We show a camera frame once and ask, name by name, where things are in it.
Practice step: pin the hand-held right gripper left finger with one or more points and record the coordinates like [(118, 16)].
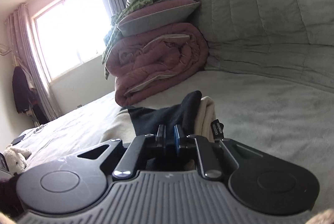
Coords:
[(161, 140)]

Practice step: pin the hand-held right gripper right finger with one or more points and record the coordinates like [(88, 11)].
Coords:
[(177, 140)]

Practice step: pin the beige shirt with black sleeves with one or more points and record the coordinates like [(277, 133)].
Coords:
[(156, 117)]

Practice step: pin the white plush dog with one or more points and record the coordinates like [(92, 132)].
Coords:
[(15, 158)]

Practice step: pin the black tablet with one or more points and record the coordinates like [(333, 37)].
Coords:
[(18, 139)]

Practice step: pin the dark hanging cloth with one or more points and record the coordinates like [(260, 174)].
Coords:
[(39, 111)]

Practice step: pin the black hanging jacket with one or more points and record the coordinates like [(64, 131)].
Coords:
[(22, 91)]

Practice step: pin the pink folded quilt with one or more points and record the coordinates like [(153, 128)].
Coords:
[(156, 62)]

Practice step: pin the pale hanging garment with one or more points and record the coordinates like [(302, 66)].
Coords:
[(30, 80)]

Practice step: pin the pink and grey pillow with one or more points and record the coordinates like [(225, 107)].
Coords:
[(156, 17)]

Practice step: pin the green patterned blanket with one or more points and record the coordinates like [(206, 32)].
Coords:
[(139, 3)]

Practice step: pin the window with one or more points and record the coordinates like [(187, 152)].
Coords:
[(70, 31)]

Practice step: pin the grey quilted headboard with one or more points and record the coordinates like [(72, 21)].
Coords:
[(261, 4)]

